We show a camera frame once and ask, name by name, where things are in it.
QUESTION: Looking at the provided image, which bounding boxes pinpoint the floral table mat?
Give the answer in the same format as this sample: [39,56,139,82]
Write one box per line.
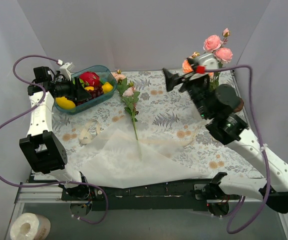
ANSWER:
[52,70,260,178]

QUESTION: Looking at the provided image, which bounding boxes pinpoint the peach rose stem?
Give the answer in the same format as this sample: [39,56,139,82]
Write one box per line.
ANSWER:
[182,51,200,74]

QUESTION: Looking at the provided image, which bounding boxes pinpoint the white wrapping paper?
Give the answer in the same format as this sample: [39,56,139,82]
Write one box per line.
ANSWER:
[70,123,206,189]

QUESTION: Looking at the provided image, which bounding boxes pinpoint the white tissue roll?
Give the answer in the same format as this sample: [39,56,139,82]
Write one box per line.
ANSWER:
[10,212,51,240]

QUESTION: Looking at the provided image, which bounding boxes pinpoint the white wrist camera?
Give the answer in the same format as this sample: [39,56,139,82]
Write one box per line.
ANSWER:
[187,53,219,74]
[59,62,75,80]

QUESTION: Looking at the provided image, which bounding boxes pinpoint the dark red grapes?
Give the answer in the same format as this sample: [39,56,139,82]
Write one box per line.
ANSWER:
[76,84,103,106]

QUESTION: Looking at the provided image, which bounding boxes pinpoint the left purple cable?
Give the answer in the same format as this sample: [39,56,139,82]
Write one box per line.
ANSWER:
[0,54,109,225]

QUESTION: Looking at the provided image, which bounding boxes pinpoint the pale pink rose stem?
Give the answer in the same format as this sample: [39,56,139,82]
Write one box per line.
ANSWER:
[112,69,140,140]

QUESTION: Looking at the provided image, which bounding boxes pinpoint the cream ribbon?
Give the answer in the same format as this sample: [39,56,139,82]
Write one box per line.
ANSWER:
[75,119,101,145]

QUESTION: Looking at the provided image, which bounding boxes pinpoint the yellow pear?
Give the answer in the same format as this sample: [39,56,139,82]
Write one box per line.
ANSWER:
[102,82,114,94]

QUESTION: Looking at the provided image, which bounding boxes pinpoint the purple cable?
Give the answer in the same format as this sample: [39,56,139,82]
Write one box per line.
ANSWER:
[207,64,271,235]
[0,54,109,225]

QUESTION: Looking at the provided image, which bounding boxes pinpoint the yellow lemon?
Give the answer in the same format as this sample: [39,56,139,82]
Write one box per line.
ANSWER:
[84,86,94,91]

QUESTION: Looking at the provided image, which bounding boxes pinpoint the jar with brown lid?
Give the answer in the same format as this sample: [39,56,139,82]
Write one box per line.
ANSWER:
[233,98,244,113]

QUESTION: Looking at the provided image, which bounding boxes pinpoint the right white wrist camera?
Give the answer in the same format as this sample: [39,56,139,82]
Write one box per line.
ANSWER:
[187,53,219,74]

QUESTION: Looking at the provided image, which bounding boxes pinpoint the yellow mango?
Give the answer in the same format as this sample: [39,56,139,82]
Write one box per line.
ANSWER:
[55,96,76,110]

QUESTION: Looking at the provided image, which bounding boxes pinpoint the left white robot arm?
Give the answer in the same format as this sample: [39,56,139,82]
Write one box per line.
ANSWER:
[19,66,91,200]

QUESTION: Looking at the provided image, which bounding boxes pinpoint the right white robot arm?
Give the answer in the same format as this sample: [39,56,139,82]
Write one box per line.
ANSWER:
[163,68,288,214]

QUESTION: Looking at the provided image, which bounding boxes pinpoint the teal plastic fruit basket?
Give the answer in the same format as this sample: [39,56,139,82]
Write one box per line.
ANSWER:
[55,65,117,115]

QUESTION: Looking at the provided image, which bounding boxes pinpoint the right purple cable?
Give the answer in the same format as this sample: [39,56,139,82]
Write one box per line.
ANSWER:
[207,64,271,235]

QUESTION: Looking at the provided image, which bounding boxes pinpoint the red dragon fruit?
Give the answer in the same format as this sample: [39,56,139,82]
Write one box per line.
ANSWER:
[79,71,100,87]

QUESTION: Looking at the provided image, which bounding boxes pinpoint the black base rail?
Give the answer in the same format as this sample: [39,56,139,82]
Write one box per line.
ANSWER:
[61,179,232,211]

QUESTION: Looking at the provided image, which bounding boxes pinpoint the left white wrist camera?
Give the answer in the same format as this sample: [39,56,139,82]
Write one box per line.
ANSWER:
[59,62,75,80]

